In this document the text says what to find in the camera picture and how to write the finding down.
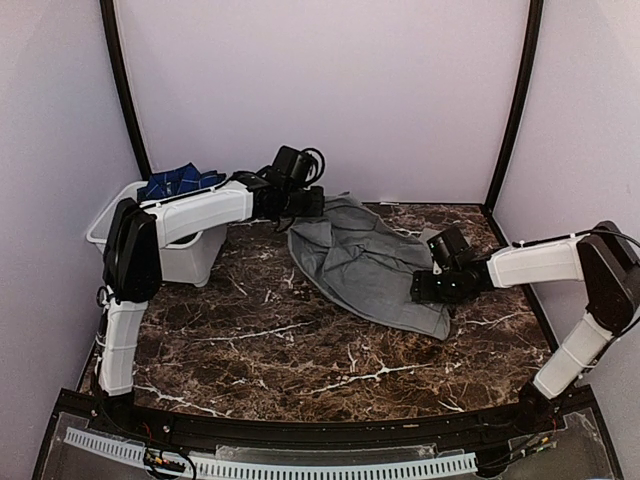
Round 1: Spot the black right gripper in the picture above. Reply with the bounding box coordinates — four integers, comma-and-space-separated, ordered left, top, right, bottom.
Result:
411, 269, 464, 305

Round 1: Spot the grey long sleeve shirt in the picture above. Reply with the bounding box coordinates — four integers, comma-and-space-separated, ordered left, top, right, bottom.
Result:
288, 193, 450, 340

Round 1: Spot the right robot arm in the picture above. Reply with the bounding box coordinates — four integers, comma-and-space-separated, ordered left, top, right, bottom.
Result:
410, 221, 639, 434

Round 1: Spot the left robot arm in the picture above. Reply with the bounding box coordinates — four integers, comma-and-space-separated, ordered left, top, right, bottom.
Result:
95, 172, 324, 436

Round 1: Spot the blue plaid shirt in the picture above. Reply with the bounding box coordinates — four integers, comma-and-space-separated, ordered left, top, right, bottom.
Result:
136, 163, 227, 203

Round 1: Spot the white plastic bin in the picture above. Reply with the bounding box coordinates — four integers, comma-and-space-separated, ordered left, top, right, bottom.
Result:
86, 181, 227, 288

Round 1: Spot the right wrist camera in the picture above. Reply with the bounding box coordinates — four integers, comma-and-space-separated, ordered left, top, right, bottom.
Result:
427, 227, 474, 271

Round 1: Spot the right black frame post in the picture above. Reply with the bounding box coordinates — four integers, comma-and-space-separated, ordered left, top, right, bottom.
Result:
483, 0, 544, 217

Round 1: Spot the black frame post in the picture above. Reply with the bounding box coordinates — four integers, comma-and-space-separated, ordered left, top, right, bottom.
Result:
99, 0, 152, 180
483, 0, 544, 217

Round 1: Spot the left black frame post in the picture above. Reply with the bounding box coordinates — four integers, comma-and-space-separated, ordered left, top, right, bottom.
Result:
99, 0, 152, 180

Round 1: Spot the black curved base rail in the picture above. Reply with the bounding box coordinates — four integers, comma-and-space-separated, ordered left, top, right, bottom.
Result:
41, 386, 608, 451

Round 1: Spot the white slotted cable duct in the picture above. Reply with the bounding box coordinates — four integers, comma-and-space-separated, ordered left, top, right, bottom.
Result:
64, 427, 477, 479

